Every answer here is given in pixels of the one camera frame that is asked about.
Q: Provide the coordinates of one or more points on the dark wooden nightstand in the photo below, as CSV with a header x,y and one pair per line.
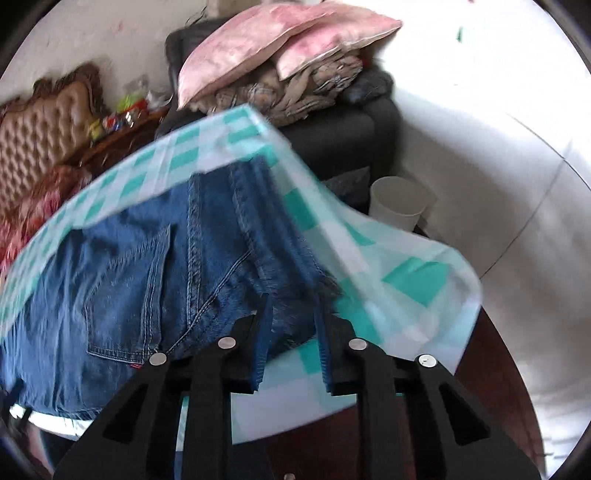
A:
x,y
120,138

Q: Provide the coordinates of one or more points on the blue denim pants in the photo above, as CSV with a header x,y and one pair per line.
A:
x,y
138,277

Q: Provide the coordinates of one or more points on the white waste bin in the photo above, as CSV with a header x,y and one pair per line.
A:
x,y
397,203

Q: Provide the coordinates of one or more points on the red floral bedding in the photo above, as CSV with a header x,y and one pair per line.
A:
x,y
41,198

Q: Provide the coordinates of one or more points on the pile of colourful small packets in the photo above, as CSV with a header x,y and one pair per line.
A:
x,y
124,117

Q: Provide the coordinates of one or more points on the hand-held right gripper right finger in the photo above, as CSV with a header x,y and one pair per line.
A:
x,y
325,355

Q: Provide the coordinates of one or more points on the beige plaid blanket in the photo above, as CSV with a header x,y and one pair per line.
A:
x,y
300,92

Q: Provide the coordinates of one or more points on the teal white checked tablecloth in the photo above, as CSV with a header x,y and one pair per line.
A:
x,y
406,277

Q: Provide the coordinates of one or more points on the clear plastic bag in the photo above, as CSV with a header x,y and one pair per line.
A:
x,y
147,92

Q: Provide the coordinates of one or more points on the large pink satin pillow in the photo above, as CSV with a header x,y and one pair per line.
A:
x,y
240,50

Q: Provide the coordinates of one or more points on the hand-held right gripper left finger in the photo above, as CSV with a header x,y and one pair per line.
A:
x,y
261,350

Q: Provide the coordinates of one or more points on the tufted brown headboard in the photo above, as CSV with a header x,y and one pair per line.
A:
x,y
41,134

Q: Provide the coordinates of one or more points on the black sofa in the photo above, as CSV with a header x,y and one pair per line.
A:
x,y
351,138

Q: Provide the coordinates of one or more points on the small pink satin pillow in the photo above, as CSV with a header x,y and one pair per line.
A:
x,y
337,39

